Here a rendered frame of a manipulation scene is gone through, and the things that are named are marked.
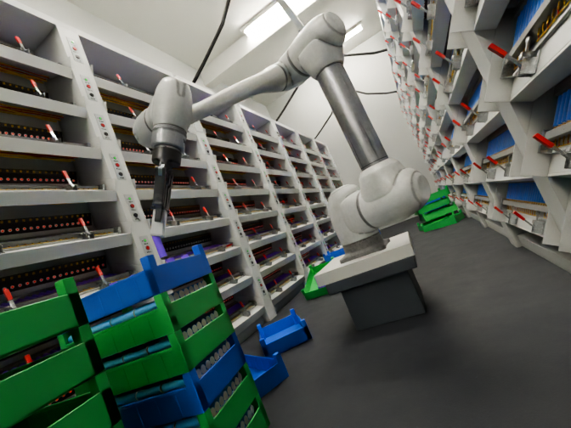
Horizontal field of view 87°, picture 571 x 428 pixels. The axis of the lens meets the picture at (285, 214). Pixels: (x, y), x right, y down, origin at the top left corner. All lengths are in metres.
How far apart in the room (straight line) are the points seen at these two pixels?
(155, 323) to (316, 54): 0.94
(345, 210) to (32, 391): 0.95
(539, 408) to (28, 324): 0.78
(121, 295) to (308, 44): 0.94
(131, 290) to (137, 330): 0.08
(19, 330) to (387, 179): 0.93
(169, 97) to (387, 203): 0.72
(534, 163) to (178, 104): 0.89
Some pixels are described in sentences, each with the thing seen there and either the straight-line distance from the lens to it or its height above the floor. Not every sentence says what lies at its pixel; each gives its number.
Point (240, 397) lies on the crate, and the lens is 0.81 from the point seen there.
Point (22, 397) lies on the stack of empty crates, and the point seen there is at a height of 0.35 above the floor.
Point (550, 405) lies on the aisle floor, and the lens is 0.71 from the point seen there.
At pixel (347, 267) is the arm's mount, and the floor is 0.23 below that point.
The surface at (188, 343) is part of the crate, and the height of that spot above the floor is 0.29.
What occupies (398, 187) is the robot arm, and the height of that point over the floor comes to 0.42.
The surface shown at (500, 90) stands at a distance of 0.91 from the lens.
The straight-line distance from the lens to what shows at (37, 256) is 1.22.
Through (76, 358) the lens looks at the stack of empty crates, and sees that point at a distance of 0.59.
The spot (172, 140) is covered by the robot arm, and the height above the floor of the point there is 0.76.
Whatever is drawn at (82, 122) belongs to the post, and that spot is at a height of 1.21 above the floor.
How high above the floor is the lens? 0.40
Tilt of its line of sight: 5 degrees up
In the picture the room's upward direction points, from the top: 23 degrees counter-clockwise
